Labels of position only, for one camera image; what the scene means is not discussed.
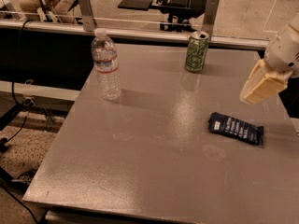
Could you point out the green soda can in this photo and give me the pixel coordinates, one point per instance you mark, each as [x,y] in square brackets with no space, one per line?
[196,51]

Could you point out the person in beige clothes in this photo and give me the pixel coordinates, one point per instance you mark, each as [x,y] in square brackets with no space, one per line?
[60,8]

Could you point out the left metal rail bracket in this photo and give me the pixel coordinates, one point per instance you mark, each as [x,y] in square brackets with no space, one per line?
[89,23]

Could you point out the clear plastic water bottle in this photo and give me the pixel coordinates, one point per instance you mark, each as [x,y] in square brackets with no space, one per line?
[106,64]

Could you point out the right metal rail bracket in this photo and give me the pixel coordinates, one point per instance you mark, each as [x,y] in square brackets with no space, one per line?
[210,16]

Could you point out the black office chair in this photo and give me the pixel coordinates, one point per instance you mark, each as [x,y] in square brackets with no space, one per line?
[179,11]

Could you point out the dark blue rxbar wrapper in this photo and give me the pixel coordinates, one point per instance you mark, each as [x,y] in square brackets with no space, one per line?
[235,128]

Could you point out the metal rail bracket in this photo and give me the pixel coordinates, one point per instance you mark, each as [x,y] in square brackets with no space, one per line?
[89,23]
[210,16]

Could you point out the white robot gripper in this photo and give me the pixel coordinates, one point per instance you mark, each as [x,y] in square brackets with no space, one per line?
[281,56]

